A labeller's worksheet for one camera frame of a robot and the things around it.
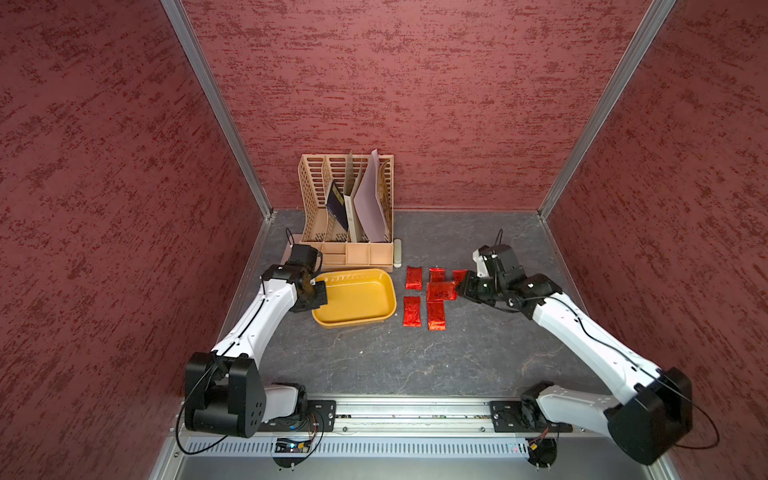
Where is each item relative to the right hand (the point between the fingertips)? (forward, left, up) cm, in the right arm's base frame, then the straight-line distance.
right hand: (453, 292), depth 79 cm
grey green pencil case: (+20, +15, -13) cm, 28 cm away
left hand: (-1, +39, -6) cm, 39 cm away
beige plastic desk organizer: (+23, +29, +12) cm, 39 cm away
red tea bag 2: (+14, +9, -15) cm, 23 cm away
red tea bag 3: (+2, +11, -15) cm, 18 cm away
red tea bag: (+15, +1, -15) cm, 21 cm away
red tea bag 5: (-1, +3, -14) cm, 15 cm away
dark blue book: (+34, +35, +2) cm, 49 cm away
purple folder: (+25, +22, +10) cm, 35 cm away
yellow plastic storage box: (+6, +29, -12) cm, 32 cm away
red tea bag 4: (+2, +3, -2) cm, 4 cm away
